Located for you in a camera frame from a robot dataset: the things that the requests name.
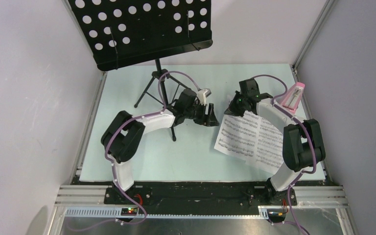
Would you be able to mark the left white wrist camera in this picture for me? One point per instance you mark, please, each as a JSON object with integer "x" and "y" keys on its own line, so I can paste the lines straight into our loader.
{"x": 202, "y": 95}

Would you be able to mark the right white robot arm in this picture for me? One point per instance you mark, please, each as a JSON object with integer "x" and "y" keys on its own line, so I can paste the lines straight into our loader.
{"x": 302, "y": 142}

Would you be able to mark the pink metronome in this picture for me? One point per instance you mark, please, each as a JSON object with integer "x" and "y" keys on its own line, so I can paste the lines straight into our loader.
{"x": 290, "y": 101}

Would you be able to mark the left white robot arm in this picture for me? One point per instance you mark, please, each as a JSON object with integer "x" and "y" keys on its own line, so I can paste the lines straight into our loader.
{"x": 123, "y": 136}

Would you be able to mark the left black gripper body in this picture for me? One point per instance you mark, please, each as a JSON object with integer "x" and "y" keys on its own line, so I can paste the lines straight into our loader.
{"x": 197, "y": 113}

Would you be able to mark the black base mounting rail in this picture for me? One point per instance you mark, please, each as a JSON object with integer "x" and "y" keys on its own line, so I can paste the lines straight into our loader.
{"x": 201, "y": 198}

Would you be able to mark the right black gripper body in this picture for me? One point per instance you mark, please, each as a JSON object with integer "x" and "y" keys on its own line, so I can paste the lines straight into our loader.
{"x": 237, "y": 106}

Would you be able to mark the white sheet music page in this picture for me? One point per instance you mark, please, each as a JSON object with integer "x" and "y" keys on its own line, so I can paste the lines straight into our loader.
{"x": 268, "y": 148}
{"x": 238, "y": 136}

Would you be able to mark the black perforated music stand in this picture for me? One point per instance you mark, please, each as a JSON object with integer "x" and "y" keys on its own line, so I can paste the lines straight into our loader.
{"x": 121, "y": 33}

